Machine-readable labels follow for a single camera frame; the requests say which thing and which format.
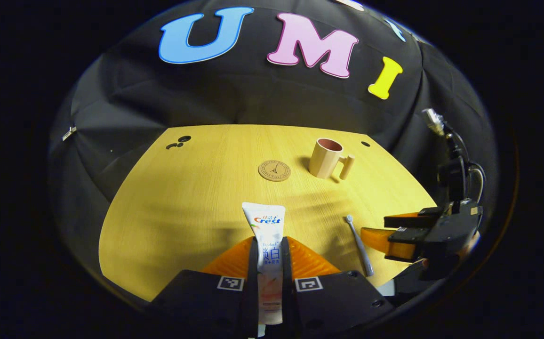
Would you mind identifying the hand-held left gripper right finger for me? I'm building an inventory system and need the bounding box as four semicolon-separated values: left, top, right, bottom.
281;237;395;339

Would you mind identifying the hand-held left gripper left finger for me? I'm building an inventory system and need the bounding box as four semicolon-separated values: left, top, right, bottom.
152;237;259;339

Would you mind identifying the white toothbrush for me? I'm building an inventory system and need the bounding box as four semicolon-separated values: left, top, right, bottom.
345;215;375;277

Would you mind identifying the white toothpaste tube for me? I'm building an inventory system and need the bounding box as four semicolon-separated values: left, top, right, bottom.
242;202;286;325

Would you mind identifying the beige cup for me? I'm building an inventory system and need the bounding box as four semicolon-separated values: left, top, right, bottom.
309;138;355;180

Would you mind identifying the round brown coaster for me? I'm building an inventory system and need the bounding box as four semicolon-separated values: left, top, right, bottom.
258;160;291;182

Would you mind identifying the wooden desktop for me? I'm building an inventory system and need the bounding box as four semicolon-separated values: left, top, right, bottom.
99;124;437;302

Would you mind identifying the black backdrop cloth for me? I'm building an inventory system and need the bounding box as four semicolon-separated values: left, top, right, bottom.
48;0;498;283

